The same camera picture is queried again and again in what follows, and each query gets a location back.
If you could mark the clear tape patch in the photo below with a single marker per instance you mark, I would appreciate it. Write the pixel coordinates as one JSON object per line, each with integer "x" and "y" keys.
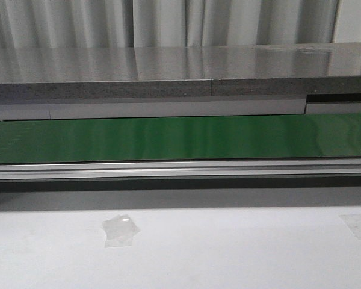
{"x": 120, "y": 231}

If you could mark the grey stone countertop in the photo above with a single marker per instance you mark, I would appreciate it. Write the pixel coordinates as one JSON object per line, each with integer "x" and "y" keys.
{"x": 42, "y": 74}

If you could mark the green conveyor belt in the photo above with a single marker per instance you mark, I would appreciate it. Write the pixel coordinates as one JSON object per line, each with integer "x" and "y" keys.
{"x": 180, "y": 138}

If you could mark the clear tape strip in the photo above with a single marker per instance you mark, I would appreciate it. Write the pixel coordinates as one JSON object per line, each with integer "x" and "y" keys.
{"x": 353, "y": 222}

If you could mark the white pleated curtain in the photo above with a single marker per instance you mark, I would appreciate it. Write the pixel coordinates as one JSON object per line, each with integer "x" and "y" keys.
{"x": 89, "y": 24}

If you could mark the aluminium conveyor side rail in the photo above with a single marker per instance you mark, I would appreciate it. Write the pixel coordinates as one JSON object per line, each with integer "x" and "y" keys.
{"x": 156, "y": 169}

